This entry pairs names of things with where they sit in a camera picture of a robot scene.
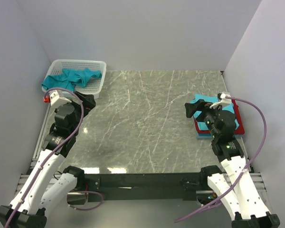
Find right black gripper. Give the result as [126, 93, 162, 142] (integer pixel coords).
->
[185, 99, 226, 139]

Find teal t-shirt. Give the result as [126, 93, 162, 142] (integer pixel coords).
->
[42, 68, 102, 92]

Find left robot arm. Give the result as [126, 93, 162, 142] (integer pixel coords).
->
[0, 88, 96, 228]

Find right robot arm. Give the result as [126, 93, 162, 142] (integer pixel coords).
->
[176, 97, 280, 228]

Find white perforated plastic basket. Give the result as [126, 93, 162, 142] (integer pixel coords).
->
[42, 59, 106, 99]

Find folded grey-blue t-shirt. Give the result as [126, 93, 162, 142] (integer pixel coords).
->
[196, 133, 244, 140]

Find folded light blue t-shirt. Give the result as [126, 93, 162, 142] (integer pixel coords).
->
[190, 93, 239, 131]

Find folded red t-shirt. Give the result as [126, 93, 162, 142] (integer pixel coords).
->
[193, 100, 245, 135]

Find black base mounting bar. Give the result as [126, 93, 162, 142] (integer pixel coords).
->
[75, 172, 209, 200]

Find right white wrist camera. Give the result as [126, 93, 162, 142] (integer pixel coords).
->
[210, 92, 232, 109]

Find aluminium frame rail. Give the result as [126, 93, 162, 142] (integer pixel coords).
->
[15, 173, 266, 195]

